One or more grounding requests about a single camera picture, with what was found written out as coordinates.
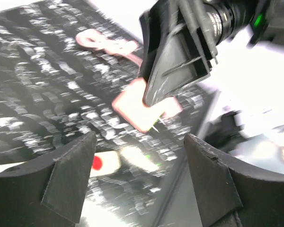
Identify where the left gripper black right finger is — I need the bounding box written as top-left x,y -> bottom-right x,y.
184,134 -> 284,227

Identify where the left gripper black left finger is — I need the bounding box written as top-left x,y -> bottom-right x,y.
0,132 -> 97,227

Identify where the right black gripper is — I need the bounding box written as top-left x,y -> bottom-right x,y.
139,0 -> 258,107

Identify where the beige red power strip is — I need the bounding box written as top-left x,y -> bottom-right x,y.
0,151 -> 121,177

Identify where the pink square plug adapter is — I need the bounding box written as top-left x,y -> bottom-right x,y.
112,78 -> 183,133

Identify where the pink coiled cable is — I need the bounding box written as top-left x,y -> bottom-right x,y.
75,28 -> 143,67

